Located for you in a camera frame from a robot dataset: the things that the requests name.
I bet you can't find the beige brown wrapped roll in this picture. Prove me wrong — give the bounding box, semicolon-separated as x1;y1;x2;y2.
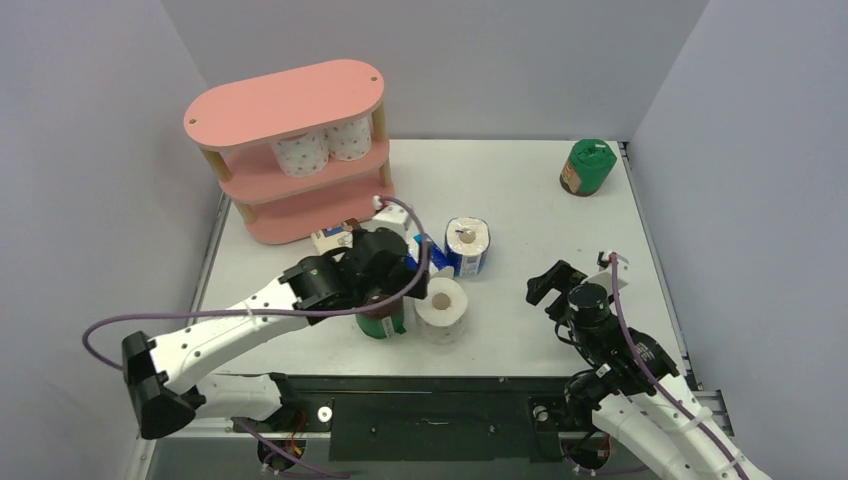
310;221;360;255

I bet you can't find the brown green roll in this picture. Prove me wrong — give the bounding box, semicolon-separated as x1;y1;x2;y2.
355;300;407;340

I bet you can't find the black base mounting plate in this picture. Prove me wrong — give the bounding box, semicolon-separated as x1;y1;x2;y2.
165;375;697;464

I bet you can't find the white dotted roll shelf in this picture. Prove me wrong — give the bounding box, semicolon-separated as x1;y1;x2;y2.
325;117;372;162

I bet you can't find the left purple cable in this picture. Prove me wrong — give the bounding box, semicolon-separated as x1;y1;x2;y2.
82;195;433;372

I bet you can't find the green wrapped roll far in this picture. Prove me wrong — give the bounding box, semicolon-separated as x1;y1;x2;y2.
559;139;617;197

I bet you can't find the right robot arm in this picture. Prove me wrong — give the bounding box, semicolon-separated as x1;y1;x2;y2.
525;251;768;479

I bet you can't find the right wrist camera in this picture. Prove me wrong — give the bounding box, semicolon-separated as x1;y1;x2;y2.
586;250;631;293

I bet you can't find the white dotted roll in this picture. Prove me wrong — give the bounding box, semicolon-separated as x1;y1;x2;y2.
270;131;329;178
414;278;469;344

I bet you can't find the pink three-tier shelf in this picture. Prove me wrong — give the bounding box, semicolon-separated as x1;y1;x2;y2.
183;59;395;245

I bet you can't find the blue white roll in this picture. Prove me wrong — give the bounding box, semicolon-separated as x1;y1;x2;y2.
405;232;456;283
445;217;491;278

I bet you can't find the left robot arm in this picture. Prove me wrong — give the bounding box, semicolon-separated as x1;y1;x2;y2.
121;228;429;440

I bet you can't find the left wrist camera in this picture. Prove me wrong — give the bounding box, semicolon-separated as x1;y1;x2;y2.
365;195;412;239

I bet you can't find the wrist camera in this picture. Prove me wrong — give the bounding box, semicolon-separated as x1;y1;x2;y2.
586;250;631;293
365;195;412;239

